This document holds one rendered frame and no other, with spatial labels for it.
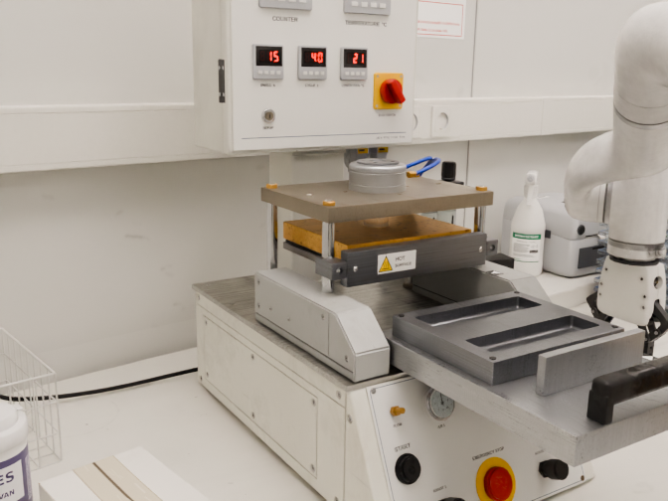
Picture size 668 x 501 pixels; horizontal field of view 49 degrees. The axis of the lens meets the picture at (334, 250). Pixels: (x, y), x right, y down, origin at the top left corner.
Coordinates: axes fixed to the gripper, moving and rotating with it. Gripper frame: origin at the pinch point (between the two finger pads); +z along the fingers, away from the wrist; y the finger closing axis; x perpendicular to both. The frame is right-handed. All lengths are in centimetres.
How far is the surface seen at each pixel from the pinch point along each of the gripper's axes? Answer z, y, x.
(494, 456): 1.3, -14.3, 42.1
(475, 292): -13.6, 1.8, 31.9
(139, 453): -1, 3, 80
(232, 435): 8, 18, 63
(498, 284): -15.9, -2.5, 31.8
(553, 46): -51, 72, -55
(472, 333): -16, -17, 49
